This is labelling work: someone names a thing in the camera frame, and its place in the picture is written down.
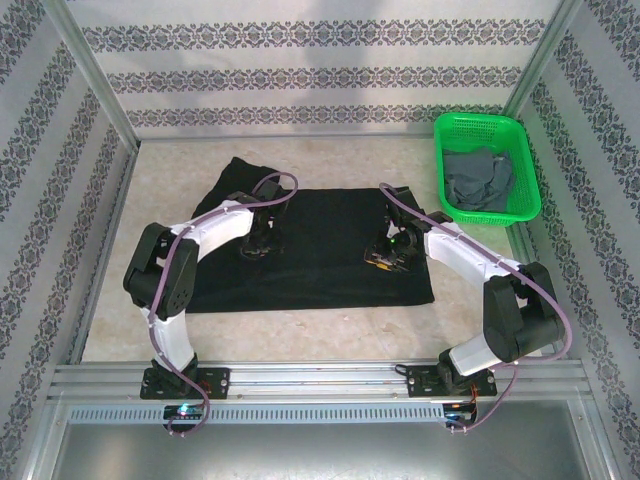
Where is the black t-shirt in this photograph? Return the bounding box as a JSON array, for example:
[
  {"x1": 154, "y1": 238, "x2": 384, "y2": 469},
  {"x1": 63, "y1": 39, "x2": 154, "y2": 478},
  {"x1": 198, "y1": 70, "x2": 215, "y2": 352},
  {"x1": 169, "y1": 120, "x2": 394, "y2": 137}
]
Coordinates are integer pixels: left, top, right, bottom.
[{"x1": 191, "y1": 156, "x2": 435, "y2": 315}]

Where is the grey t-shirt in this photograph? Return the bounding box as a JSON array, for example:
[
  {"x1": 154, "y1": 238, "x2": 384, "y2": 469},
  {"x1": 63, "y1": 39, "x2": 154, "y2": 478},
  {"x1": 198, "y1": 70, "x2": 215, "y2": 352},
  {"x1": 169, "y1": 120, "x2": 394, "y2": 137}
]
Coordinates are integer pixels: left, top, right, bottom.
[{"x1": 443, "y1": 149, "x2": 516, "y2": 214}]

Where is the green plastic basket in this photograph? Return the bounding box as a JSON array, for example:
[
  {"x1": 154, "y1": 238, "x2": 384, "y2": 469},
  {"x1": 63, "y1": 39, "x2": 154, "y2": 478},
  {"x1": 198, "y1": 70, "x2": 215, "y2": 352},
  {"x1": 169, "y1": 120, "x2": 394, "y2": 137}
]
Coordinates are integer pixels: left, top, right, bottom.
[{"x1": 432, "y1": 112, "x2": 544, "y2": 227}]

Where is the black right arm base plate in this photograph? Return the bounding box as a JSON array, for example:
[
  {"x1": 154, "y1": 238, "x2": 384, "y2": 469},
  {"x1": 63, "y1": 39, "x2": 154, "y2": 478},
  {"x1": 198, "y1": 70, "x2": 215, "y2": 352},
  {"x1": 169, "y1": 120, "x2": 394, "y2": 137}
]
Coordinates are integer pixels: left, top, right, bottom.
[{"x1": 407, "y1": 367, "x2": 499, "y2": 399}]

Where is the aluminium mounting rail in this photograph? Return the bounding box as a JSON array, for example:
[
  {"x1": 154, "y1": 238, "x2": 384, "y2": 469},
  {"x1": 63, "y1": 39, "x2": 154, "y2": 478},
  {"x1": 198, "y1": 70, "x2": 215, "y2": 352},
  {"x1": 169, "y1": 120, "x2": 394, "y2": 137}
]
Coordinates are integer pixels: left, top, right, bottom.
[{"x1": 49, "y1": 360, "x2": 586, "y2": 401}]

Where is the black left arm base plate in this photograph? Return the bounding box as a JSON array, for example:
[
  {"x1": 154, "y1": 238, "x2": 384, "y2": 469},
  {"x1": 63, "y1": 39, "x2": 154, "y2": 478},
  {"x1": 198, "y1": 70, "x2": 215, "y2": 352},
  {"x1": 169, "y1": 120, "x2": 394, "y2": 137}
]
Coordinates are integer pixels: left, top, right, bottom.
[{"x1": 141, "y1": 367, "x2": 231, "y2": 400}]

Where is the slotted grey cable tray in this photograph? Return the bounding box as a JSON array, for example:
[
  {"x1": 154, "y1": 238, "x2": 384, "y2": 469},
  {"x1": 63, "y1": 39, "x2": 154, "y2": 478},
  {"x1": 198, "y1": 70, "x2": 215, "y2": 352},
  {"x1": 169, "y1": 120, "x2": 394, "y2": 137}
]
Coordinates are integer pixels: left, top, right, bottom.
[{"x1": 67, "y1": 402, "x2": 451, "y2": 425}]

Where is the aluminium frame post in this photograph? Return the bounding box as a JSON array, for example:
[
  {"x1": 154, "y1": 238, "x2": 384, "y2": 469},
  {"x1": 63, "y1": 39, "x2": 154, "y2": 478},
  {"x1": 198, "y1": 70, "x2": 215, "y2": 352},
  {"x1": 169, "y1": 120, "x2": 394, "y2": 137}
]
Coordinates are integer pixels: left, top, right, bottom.
[
  {"x1": 47, "y1": 0, "x2": 141, "y2": 151},
  {"x1": 502, "y1": 0, "x2": 586, "y2": 124}
]

